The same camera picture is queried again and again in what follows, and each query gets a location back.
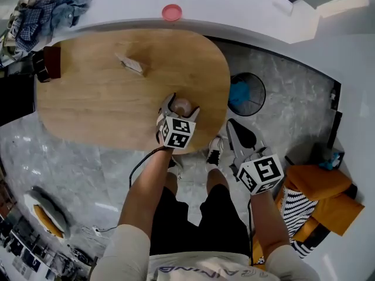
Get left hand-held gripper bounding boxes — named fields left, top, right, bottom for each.
left=155, top=92, right=201, bottom=150

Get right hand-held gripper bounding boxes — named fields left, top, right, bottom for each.
left=226, top=118, right=285, bottom=196

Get person's left forearm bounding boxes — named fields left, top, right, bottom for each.
left=118, top=147, right=174, bottom=231

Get person's right forearm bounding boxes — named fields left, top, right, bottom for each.
left=248, top=190, right=291, bottom=258

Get wooden oval coffee table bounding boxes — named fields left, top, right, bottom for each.
left=35, top=28, right=231, bottom=156

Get person's right shoe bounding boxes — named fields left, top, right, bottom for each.
left=205, top=136, right=225, bottom=173

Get person's shoe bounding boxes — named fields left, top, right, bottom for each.
left=205, top=136, right=225, bottom=173
left=168, top=155, right=184, bottom=181

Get person's right leg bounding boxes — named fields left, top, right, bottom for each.
left=206, top=167, right=231, bottom=193

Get person's leg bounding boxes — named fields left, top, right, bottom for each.
left=206, top=167, right=231, bottom=193
left=165, top=171, right=179, bottom=196

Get black bin with blue bag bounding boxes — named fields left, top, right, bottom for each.
left=228, top=72, right=267, bottom=118

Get person's left shoe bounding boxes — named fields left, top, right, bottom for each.
left=168, top=155, right=184, bottom=181

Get person's left leg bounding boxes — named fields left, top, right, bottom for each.
left=165, top=171, right=179, bottom=196

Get black white striped pillow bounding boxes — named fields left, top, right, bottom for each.
left=275, top=186, right=319, bottom=239

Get blue cloth in black box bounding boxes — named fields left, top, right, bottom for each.
left=318, top=152, right=343, bottom=170

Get person's black shorts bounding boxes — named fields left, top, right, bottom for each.
left=149, top=184, right=253, bottom=258

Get pink round dish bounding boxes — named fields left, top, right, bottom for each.
left=161, top=4, right=183, bottom=22

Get orange floor cushion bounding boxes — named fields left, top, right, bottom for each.
left=251, top=163, right=366, bottom=266

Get person's white shirt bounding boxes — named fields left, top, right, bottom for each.
left=93, top=223, right=321, bottom=281

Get dark wooden box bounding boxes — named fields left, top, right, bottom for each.
left=32, top=46, right=63, bottom=83

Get pile of blue clothes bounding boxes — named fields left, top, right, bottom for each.
left=5, top=0, right=93, bottom=61

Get white pet bed orange cushion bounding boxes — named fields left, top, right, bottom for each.
left=24, top=186, right=73, bottom=240

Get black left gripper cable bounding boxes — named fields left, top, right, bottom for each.
left=128, top=146, right=168, bottom=190

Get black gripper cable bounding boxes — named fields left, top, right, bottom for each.
left=128, top=146, right=168, bottom=190
left=247, top=199, right=254, bottom=266

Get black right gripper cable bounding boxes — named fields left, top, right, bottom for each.
left=247, top=199, right=254, bottom=266

